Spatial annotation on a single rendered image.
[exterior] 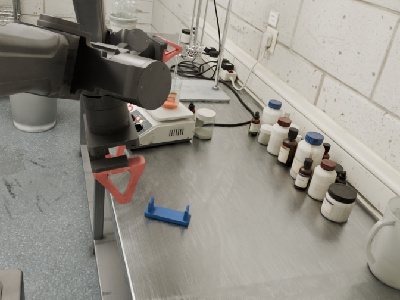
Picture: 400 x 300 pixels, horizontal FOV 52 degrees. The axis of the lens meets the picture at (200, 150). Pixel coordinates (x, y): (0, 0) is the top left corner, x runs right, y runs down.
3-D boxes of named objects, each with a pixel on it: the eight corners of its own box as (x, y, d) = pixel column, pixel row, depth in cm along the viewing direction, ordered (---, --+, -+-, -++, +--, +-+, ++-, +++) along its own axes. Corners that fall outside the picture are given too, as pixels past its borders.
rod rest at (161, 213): (143, 216, 90) (144, 202, 89) (147, 207, 93) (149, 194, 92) (187, 227, 89) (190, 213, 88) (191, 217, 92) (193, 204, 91)
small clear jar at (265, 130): (274, 143, 131) (278, 128, 129) (265, 147, 128) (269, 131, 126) (262, 137, 134) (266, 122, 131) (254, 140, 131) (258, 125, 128)
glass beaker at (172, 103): (178, 104, 126) (182, 77, 122) (178, 112, 120) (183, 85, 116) (156, 101, 125) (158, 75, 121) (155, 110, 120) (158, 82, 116)
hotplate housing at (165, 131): (130, 151, 114) (132, 125, 110) (113, 130, 123) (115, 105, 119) (199, 140, 125) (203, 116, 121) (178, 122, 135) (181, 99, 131)
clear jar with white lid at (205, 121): (215, 136, 129) (219, 113, 126) (205, 142, 125) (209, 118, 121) (200, 129, 132) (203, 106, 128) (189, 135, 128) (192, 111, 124)
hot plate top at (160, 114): (158, 121, 114) (158, 118, 114) (140, 104, 123) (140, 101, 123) (194, 117, 121) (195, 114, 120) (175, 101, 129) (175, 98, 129)
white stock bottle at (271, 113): (280, 138, 135) (288, 106, 129) (261, 138, 133) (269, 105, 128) (273, 130, 140) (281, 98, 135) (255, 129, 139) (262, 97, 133)
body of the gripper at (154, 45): (147, 33, 113) (122, 33, 109) (166, 43, 106) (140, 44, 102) (146, 55, 116) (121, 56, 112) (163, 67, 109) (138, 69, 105)
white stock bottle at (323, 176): (311, 200, 105) (322, 167, 101) (304, 188, 110) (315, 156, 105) (331, 202, 106) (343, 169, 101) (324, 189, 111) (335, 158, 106)
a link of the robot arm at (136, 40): (87, 24, 103) (83, 58, 102) (103, 8, 94) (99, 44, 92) (131, 38, 110) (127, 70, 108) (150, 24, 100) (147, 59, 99)
